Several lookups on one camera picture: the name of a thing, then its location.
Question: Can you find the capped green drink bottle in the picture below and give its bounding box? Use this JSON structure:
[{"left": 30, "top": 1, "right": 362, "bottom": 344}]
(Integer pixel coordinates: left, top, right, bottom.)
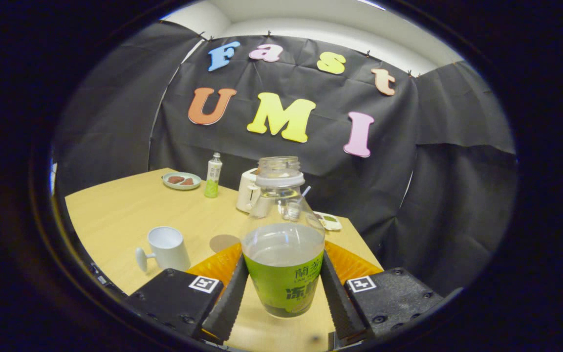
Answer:
[{"left": 204, "top": 152, "right": 223, "bottom": 198}]

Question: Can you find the white toaster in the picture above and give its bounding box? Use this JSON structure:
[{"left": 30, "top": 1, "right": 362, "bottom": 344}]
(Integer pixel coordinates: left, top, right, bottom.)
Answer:
[{"left": 236, "top": 168, "right": 270, "bottom": 218}]

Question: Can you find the white cup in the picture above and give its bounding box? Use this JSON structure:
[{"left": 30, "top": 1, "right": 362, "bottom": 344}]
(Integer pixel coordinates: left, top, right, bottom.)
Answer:
[{"left": 135, "top": 226, "right": 191, "bottom": 273}]

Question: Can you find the white divided dish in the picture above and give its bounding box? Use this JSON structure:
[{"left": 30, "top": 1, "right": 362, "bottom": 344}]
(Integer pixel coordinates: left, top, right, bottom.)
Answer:
[{"left": 313, "top": 211, "right": 343, "bottom": 231}]

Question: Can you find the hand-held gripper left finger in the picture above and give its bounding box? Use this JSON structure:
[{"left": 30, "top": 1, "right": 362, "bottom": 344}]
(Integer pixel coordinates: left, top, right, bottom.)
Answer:
[{"left": 126, "top": 242, "right": 250, "bottom": 343}]

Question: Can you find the round brown coaster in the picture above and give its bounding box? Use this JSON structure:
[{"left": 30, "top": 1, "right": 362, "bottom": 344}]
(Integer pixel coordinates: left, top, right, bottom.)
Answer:
[{"left": 209, "top": 234, "right": 241, "bottom": 253}]

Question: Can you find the pale green plate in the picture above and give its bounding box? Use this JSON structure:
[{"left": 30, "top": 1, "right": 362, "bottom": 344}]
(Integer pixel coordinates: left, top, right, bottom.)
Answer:
[{"left": 162, "top": 172, "right": 202, "bottom": 191}]

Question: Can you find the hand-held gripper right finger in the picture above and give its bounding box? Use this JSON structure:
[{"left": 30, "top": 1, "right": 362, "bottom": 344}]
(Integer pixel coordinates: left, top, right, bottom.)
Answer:
[{"left": 320, "top": 241, "right": 444, "bottom": 341}]

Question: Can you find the juice bottle green label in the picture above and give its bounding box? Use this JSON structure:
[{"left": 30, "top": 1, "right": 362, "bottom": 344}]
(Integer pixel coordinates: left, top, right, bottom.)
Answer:
[{"left": 240, "top": 156, "right": 326, "bottom": 319}]

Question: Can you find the wooden table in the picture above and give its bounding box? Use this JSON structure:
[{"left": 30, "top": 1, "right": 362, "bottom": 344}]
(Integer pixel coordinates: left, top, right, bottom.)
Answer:
[{"left": 64, "top": 168, "right": 385, "bottom": 352}]

